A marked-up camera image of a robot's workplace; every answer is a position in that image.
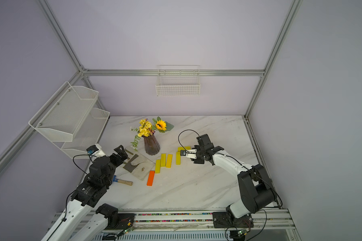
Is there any yellow building block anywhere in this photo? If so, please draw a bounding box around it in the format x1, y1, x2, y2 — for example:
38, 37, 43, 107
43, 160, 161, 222
176, 151, 181, 165
160, 153, 167, 167
178, 146, 191, 151
166, 154, 173, 168
155, 160, 161, 174

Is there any white grey work glove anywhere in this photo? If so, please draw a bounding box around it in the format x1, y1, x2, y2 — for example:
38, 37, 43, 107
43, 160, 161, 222
123, 148, 155, 181

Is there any orange building block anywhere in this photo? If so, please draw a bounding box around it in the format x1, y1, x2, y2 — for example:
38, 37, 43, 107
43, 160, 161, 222
147, 171, 155, 186

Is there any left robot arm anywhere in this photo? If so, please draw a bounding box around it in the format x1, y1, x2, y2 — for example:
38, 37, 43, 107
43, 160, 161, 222
42, 144, 134, 241

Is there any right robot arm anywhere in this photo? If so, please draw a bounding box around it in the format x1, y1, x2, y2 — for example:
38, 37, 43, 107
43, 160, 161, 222
189, 134, 278, 219

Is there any purple ribbed glass vase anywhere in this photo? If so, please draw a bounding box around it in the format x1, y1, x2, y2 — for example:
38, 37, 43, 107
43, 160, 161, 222
144, 135, 160, 156

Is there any yellow artificial flower bouquet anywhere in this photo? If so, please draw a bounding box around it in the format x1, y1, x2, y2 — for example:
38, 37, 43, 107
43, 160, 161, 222
130, 116, 174, 151

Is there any white two-tier mesh shelf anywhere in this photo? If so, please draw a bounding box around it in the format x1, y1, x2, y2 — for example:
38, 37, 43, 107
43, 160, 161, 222
28, 82, 110, 159

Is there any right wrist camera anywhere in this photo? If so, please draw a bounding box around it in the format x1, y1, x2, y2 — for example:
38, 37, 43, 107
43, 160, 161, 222
180, 149, 197, 159

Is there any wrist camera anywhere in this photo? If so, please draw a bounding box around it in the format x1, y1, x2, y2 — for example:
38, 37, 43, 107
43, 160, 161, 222
86, 144, 106, 158
180, 149, 197, 159

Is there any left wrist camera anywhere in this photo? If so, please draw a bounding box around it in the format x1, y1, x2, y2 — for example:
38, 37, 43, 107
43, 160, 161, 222
86, 144, 106, 158

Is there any blue trowel wooden handle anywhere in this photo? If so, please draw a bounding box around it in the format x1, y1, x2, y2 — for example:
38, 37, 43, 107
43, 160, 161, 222
113, 175, 133, 186

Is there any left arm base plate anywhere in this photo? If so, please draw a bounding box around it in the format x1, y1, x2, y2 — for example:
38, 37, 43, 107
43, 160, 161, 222
90, 213, 135, 230

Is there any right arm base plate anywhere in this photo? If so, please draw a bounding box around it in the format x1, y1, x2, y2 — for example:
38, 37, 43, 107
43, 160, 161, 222
212, 212, 254, 229

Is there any white wire wall basket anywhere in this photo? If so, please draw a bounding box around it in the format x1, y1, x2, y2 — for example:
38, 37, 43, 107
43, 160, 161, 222
156, 65, 201, 97

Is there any aluminium mounting rail base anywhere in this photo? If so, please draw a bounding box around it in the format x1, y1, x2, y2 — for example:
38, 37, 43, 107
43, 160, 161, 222
42, 207, 299, 241

